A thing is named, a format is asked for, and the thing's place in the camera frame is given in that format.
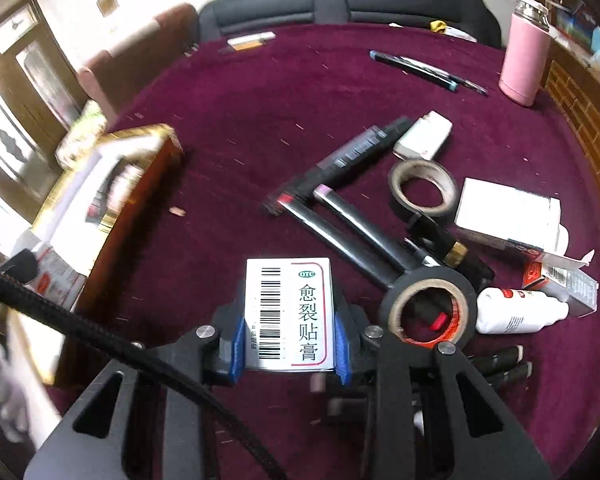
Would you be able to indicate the brown upholstered chair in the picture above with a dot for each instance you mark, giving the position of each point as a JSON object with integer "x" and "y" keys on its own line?
{"x": 130, "y": 65}

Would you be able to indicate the black leather sofa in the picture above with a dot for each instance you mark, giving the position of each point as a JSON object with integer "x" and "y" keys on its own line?
{"x": 380, "y": 0}

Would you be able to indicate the small yellow object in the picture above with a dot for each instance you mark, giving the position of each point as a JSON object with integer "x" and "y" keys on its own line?
{"x": 437, "y": 26}

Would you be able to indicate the large white carton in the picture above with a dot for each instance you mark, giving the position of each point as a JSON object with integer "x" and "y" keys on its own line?
{"x": 505, "y": 210}

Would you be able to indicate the thin black pen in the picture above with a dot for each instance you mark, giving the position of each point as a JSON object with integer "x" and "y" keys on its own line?
{"x": 472, "y": 87}

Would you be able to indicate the white barcode medicine box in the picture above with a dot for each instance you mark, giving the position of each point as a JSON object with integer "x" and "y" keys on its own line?
{"x": 290, "y": 310}

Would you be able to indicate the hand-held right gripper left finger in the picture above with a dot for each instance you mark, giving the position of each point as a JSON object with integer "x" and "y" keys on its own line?
{"x": 237, "y": 345}

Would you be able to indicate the silver red-label carton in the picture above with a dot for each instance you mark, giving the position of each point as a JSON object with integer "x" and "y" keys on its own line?
{"x": 575, "y": 287}

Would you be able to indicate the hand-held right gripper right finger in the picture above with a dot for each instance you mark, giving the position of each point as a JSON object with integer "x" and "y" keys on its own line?
{"x": 341, "y": 355}

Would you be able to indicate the pink thermos bottle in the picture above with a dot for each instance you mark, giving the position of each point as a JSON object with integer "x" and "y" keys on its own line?
{"x": 522, "y": 55}

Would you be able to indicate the white plastic spray bottle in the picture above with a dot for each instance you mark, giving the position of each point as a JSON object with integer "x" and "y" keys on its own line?
{"x": 515, "y": 312}

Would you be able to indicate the white orange flat box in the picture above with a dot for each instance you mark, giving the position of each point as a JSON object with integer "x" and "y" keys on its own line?
{"x": 252, "y": 41}

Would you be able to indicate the beige wall switch plate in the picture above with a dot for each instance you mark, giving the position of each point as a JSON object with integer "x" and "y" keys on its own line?
{"x": 107, "y": 2}

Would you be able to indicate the gold-trimmed wooden box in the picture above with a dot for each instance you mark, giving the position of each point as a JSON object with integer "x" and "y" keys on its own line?
{"x": 145, "y": 195}

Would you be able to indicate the small white box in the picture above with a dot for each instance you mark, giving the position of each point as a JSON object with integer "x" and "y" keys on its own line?
{"x": 422, "y": 135}

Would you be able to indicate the black tube red end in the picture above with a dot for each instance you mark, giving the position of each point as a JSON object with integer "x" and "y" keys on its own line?
{"x": 330, "y": 235}

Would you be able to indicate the white red-label box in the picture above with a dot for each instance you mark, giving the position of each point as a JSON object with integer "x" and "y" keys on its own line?
{"x": 57, "y": 280}

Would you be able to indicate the short black tube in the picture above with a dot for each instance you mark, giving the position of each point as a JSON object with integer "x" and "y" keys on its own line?
{"x": 500, "y": 356}
{"x": 510, "y": 374}

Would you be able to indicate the black tube pink end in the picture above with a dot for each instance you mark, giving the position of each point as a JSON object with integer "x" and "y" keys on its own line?
{"x": 352, "y": 220}

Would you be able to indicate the long black printed tube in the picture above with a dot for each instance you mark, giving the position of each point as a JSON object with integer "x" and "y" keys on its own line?
{"x": 350, "y": 150}

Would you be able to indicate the wooden glass-panel door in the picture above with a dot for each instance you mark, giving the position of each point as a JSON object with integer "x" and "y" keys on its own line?
{"x": 30, "y": 90}

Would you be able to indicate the maroon tablecloth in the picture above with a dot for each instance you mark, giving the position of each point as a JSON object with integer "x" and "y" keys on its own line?
{"x": 255, "y": 125}

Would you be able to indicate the pale green patterned box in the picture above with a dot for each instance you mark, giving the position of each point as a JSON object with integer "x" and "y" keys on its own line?
{"x": 82, "y": 135}

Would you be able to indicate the black tape roll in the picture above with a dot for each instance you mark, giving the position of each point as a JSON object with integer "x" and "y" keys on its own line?
{"x": 430, "y": 275}

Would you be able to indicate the beige tape roll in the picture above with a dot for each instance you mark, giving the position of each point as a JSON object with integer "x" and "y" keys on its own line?
{"x": 446, "y": 180}

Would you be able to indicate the wooden lattice cabinet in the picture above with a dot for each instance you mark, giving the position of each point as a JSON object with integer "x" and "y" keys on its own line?
{"x": 585, "y": 105}

